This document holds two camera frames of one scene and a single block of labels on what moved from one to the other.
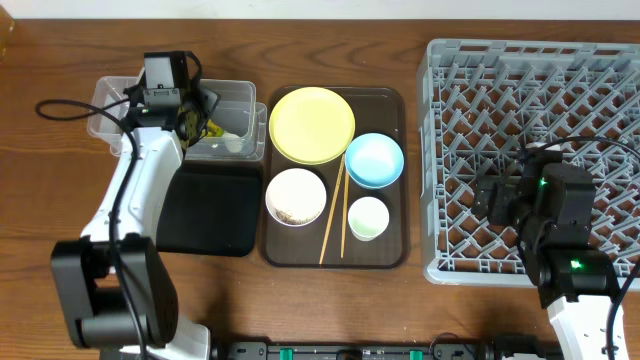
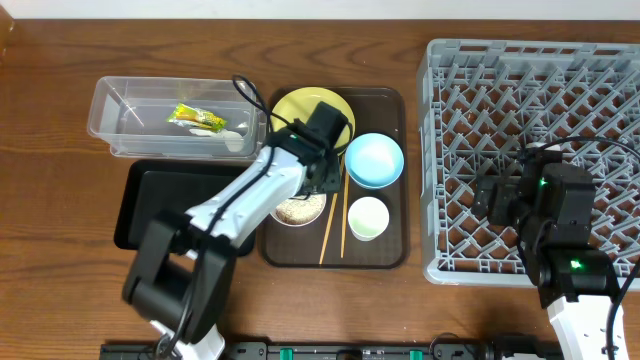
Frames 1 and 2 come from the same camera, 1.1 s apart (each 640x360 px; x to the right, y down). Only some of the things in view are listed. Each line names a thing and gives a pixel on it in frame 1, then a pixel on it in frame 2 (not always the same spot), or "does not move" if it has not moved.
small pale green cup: x=368 y=217 does not move
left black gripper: x=201 y=116 to x=326 y=179
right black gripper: x=486 y=201 does not move
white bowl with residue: x=295 y=197 does not move
